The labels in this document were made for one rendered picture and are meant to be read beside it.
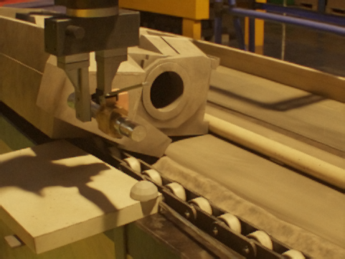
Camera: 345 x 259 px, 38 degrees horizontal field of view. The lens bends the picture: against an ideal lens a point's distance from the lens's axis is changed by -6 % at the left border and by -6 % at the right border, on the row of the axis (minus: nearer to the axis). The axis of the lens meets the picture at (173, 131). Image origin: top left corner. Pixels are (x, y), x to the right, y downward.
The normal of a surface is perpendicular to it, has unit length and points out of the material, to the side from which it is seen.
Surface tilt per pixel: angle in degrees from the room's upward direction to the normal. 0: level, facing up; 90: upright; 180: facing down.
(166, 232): 0
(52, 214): 0
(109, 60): 90
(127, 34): 90
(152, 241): 90
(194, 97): 90
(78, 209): 0
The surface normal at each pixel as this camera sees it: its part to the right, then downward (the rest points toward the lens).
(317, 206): 0.01, -0.94
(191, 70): 0.58, 0.28
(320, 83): -0.81, 0.18
